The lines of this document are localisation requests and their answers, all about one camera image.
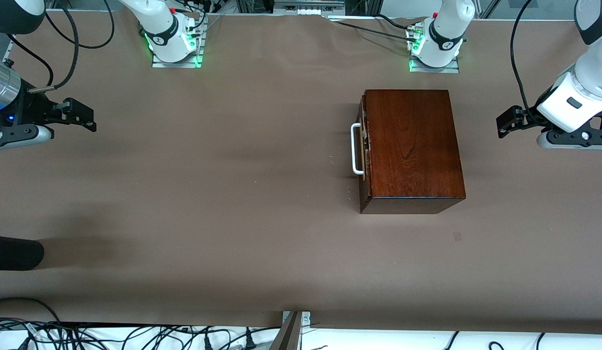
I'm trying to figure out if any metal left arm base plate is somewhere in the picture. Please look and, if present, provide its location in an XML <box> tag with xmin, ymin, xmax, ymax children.
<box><xmin>409</xmin><ymin>54</ymin><xmax>461</xmax><ymax>74</ymax></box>

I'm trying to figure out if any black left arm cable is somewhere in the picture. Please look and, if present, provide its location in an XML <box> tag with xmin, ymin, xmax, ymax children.
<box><xmin>510</xmin><ymin>0</ymin><xmax>535</xmax><ymax>115</ymax></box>

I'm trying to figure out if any metal table bracket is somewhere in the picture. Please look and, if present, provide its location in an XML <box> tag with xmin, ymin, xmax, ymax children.
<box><xmin>268</xmin><ymin>310</ymin><xmax>312</xmax><ymax>350</ymax></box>

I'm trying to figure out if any long black base cable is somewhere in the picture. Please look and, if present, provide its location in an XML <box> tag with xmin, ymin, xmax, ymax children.
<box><xmin>330</xmin><ymin>19</ymin><xmax>418</xmax><ymax>44</ymax></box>

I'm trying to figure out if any black looped cable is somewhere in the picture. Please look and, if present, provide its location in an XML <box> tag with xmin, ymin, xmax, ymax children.
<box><xmin>62</xmin><ymin>0</ymin><xmax>115</xmax><ymax>50</ymax></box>

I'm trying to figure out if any brown paper table cover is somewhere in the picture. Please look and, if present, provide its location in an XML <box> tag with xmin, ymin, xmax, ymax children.
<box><xmin>0</xmin><ymin>10</ymin><xmax>602</xmax><ymax>336</ymax></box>

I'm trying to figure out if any dark brown wooden cabinet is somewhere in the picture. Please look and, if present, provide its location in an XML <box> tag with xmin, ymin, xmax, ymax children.
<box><xmin>358</xmin><ymin>89</ymin><xmax>466</xmax><ymax>215</ymax></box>

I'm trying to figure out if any short black base cable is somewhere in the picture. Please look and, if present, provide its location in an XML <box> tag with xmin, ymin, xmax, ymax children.
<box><xmin>374</xmin><ymin>14</ymin><xmax>416</xmax><ymax>31</ymax></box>

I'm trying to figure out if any aluminium frame profile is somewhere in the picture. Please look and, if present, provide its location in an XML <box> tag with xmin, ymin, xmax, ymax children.
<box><xmin>273</xmin><ymin>0</ymin><xmax>345</xmax><ymax>15</ymax></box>

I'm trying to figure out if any wooden drawer with white handle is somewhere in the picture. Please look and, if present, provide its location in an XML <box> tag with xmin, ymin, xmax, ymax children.
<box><xmin>351</xmin><ymin>100</ymin><xmax>372</xmax><ymax>183</ymax></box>

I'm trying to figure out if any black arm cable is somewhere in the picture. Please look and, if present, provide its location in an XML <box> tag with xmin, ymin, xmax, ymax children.
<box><xmin>26</xmin><ymin>0</ymin><xmax>80</xmax><ymax>94</ymax></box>
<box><xmin>510</xmin><ymin>0</ymin><xmax>535</xmax><ymax>115</ymax></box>

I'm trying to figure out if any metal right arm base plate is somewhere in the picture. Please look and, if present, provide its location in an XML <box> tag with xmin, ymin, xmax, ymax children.
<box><xmin>152</xmin><ymin>19</ymin><xmax>205</xmax><ymax>69</ymax></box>

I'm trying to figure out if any black arched cable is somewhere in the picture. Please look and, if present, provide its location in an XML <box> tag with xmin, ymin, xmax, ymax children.
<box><xmin>0</xmin><ymin>297</ymin><xmax>62</xmax><ymax>325</ymax></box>

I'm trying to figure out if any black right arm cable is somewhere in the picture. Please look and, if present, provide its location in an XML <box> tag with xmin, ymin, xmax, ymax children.
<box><xmin>26</xmin><ymin>0</ymin><xmax>80</xmax><ymax>94</ymax></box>

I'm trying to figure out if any black curved cable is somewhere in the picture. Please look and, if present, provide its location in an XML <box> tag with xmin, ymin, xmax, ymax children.
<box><xmin>7</xmin><ymin>34</ymin><xmax>54</xmax><ymax>89</ymax></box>

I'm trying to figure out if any black rounded cylinder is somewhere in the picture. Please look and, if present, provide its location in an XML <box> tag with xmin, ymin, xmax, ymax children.
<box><xmin>0</xmin><ymin>235</ymin><xmax>45</xmax><ymax>271</ymax></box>

